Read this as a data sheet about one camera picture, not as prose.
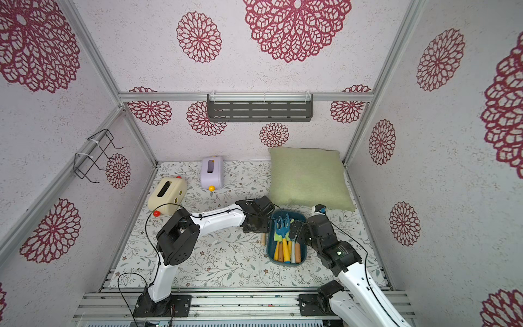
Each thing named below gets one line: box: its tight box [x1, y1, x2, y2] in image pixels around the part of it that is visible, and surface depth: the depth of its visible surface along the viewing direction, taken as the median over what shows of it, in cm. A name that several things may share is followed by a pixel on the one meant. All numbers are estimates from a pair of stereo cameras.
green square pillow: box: [268, 146, 356, 212], surface depth 99 cm
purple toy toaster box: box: [200, 156, 225, 193], surface depth 105 cm
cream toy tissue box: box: [147, 176, 188, 218], surface depth 97 cm
